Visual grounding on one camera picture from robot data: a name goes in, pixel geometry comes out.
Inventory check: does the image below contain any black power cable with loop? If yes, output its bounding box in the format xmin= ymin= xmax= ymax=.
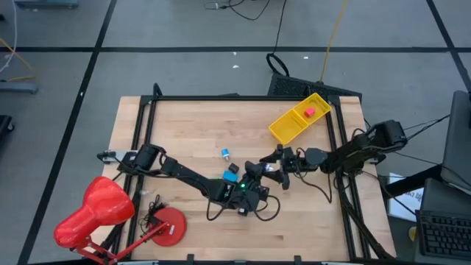
xmin=265 ymin=0 xmax=291 ymax=77

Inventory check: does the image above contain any yellow plastic basket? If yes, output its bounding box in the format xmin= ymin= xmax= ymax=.
xmin=268 ymin=92 xmax=333 ymax=146

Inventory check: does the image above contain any yellow power cable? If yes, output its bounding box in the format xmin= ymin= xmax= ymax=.
xmin=319 ymin=0 xmax=349 ymax=82

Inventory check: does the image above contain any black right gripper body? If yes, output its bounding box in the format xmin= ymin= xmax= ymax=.
xmin=276 ymin=144 xmax=308 ymax=191

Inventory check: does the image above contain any dark grey monitor back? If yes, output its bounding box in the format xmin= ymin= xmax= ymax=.
xmin=440 ymin=91 xmax=471 ymax=194

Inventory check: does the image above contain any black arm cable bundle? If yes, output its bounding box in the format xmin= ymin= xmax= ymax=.
xmin=333 ymin=169 xmax=393 ymax=261

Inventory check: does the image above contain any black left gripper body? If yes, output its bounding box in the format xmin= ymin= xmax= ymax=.
xmin=230 ymin=179 xmax=272 ymax=218

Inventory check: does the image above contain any red desk lamp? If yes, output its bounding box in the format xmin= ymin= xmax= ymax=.
xmin=53 ymin=175 xmax=188 ymax=265

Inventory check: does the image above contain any white paper sheet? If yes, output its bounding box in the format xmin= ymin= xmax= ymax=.
xmin=386 ymin=172 xmax=424 ymax=223

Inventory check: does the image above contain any black lamp cable bundle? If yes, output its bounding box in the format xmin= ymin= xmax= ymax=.
xmin=138 ymin=194 xmax=169 ymax=231

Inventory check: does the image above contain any black aluminium table frame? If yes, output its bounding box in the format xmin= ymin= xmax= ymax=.
xmin=110 ymin=94 xmax=394 ymax=264

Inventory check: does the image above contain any white floor cable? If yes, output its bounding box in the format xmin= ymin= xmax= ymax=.
xmin=0 ymin=0 xmax=18 ymax=74

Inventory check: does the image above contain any black keyboard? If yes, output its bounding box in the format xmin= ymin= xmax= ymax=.
xmin=415 ymin=209 xmax=471 ymax=261

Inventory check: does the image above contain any grey floor rail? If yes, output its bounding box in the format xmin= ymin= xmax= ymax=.
xmin=14 ymin=0 xmax=80 ymax=9
xmin=0 ymin=80 xmax=39 ymax=94

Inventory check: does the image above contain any thin black floor cable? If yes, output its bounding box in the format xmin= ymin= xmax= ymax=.
xmin=204 ymin=0 xmax=273 ymax=21

